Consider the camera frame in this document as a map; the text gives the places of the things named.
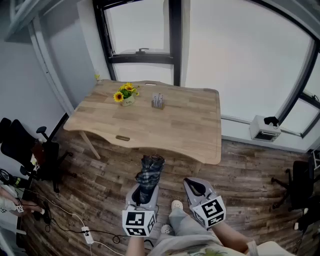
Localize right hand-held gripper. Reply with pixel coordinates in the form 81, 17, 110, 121
183, 176, 227, 231

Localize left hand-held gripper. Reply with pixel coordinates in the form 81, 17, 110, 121
121, 185, 160, 238

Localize dark plaid cloth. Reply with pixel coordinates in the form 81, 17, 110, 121
135, 154, 166, 206

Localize person's right forearm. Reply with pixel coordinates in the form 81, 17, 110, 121
212, 219, 251, 253

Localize person's left forearm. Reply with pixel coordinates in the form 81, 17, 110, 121
126, 234, 146, 256

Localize white clog shoe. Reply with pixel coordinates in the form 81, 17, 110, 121
160, 224, 175, 236
171, 199, 185, 211

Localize grey trousers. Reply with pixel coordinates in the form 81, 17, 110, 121
153, 207, 221, 251

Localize white printed shirt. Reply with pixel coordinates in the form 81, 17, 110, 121
159, 241, 296, 256

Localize white power strip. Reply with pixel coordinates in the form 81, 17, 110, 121
81, 226, 95, 245

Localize wooden table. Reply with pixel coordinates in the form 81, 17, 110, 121
62, 79, 223, 166

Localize white box device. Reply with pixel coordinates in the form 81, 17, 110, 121
249, 114, 282, 143

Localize sunflower plant in white pot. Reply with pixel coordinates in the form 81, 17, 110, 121
113, 82, 141, 107

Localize small black device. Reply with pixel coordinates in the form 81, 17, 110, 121
263, 116, 280, 127

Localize brown bag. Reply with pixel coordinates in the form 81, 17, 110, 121
31, 142, 47, 166

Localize white rack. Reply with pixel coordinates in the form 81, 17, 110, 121
312, 149, 320, 171

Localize black office chair with headrest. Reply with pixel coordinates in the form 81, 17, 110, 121
0, 117, 78, 193

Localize black cable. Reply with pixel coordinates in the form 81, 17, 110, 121
43, 209, 132, 246

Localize white cable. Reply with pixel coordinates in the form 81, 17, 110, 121
23, 188, 126, 256

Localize black curved window frame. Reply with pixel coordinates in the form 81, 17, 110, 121
276, 37, 320, 138

